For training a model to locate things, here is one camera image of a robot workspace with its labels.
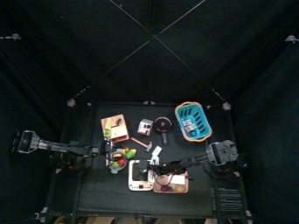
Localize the white toy piece in basket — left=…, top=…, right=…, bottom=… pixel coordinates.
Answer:
left=182, top=118, right=199, bottom=137

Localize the dark toy frying pan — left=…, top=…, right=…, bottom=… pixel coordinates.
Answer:
left=154, top=116, right=174, bottom=145

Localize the toy hammer with orange handle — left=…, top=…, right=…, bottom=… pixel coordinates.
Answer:
left=130, top=136, right=155, bottom=153

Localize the blue basket with orange rim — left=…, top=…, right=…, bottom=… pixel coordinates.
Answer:
left=174, top=101, right=214, bottom=144

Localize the white paper card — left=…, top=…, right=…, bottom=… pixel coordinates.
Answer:
left=170, top=174, right=187, bottom=186

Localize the pink wooden tray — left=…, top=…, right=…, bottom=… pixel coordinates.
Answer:
left=152, top=171, right=191, bottom=194

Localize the white rectangular tray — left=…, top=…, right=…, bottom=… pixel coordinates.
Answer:
left=127, top=159, right=155, bottom=193

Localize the wooden cutting board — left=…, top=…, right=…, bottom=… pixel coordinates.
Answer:
left=100, top=114, right=131, bottom=144

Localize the small white toy toaster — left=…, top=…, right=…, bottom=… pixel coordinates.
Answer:
left=136, top=118, right=155, bottom=137

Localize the white printed label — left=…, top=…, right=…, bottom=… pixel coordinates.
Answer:
left=216, top=187, right=246, bottom=214

